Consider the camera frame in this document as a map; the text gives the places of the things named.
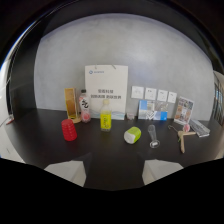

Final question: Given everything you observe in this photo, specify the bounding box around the green and white container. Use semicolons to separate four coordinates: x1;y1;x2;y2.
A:
123;126;142;145

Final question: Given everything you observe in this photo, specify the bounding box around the wooden clothes hanger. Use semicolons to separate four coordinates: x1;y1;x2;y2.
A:
167;124;197;154

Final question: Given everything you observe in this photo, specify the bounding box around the pink label drink bottle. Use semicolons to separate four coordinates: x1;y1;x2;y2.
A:
78;88;92;124

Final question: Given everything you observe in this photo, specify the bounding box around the grey flat box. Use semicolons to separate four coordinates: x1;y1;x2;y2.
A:
188;118;211;138

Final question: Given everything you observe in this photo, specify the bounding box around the clear glass cylinder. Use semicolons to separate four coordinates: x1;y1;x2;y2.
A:
147;124;161;149

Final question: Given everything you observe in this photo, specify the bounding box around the colourful picture brochure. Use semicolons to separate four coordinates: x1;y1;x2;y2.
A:
173;96;195;126

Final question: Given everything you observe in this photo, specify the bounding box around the white wall socket plate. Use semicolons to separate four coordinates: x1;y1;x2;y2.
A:
167;91;178;104
156;89;169;103
130;85;145;100
144;87;158;101

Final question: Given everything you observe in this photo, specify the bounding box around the yellow drink bottle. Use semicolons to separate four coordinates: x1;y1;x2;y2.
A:
100;98;113;132

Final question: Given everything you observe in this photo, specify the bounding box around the white paper shopping bag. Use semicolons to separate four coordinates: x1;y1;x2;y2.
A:
84;64;129;121

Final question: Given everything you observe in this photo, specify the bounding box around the blue and white booklet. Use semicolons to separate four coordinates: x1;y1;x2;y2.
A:
137;99;170;122

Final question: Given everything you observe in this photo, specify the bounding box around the red ribbed plastic cup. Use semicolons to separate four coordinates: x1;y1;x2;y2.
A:
60;118;78;142

